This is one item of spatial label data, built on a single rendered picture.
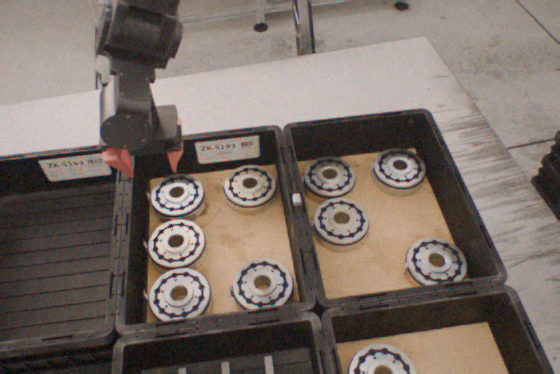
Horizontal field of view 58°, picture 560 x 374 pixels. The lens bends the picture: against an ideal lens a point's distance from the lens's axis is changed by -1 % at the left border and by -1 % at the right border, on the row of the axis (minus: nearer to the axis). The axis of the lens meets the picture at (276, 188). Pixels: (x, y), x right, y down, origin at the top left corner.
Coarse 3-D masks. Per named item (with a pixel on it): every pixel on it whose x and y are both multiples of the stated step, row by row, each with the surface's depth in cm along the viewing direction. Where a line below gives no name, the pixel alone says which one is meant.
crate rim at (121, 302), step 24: (288, 168) 93; (288, 192) 89; (120, 240) 84; (120, 264) 81; (120, 288) 78; (312, 288) 77; (120, 312) 76; (240, 312) 75; (264, 312) 75; (288, 312) 75
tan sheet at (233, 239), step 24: (216, 192) 102; (216, 216) 99; (240, 216) 99; (264, 216) 98; (216, 240) 95; (240, 240) 95; (264, 240) 95; (288, 240) 95; (216, 264) 92; (240, 264) 92; (288, 264) 92; (216, 288) 89; (264, 288) 89; (216, 312) 86
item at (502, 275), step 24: (312, 120) 101; (336, 120) 100; (360, 120) 100; (432, 120) 100; (288, 144) 97; (456, 168) 92; (480, 216) 85; (312, 240) 83; (312, 264) 80; (408, 288) 77; (432, 288) 77; (456, 288) 77
